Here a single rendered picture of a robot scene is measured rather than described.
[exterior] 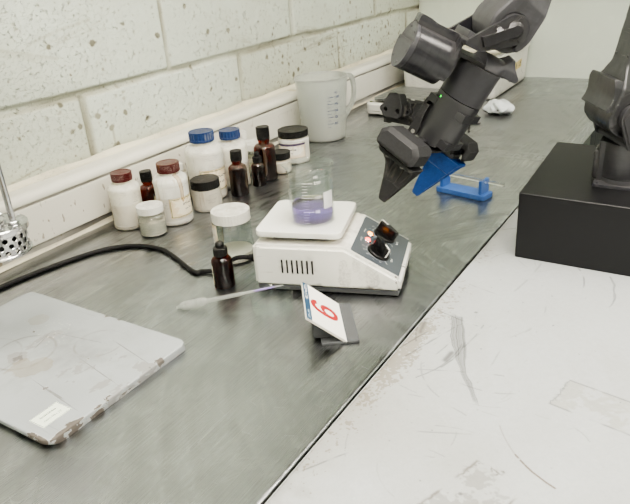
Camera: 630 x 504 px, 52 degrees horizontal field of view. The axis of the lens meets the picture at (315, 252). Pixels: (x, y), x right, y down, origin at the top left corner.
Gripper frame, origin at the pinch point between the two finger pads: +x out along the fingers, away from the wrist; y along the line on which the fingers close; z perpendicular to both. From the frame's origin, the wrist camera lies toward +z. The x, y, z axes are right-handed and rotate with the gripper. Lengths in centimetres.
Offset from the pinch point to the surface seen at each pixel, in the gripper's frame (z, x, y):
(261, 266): 6.2, 18.3, 13.6
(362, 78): 64, 18, -86
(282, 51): 67, 15, -51
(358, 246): -1.6, 9.6, 7.0
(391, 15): 80, 3, -111
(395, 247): -3.6, 9.6, 0.1
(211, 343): 0.3, 22.9, 25.8
